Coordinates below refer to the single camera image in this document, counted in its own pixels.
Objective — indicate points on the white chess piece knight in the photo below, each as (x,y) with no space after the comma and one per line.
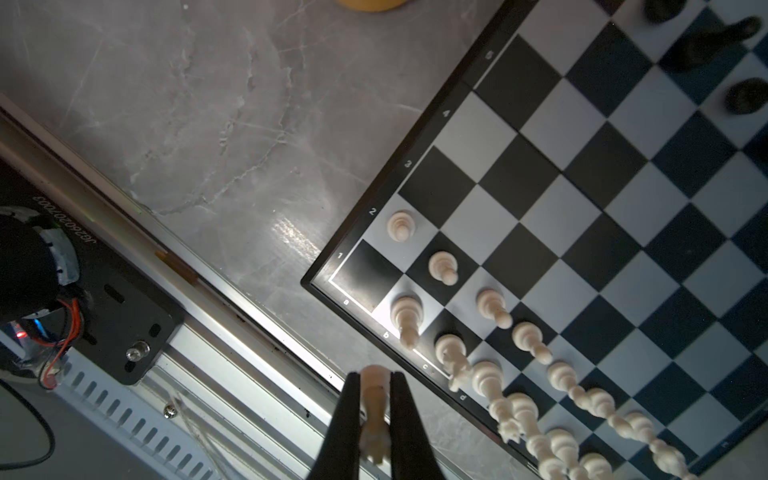
(375,439)

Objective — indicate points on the black white chess board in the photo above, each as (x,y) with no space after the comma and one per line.
(592,179)

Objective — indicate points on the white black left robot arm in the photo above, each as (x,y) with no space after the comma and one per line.
(37,260)

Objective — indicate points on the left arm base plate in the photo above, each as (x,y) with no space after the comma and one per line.
(127,320)

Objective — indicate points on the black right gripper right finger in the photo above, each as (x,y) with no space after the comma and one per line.
(412,456)

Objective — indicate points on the white pawn on board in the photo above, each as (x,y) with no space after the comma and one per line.
(401,226)

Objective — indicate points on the aluminium front rail frame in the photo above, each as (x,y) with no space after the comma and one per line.
(227,397)

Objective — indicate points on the yellow left plastic tray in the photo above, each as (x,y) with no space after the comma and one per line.
(372,6)

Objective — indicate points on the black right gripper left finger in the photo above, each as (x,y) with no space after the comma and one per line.
(339,456)

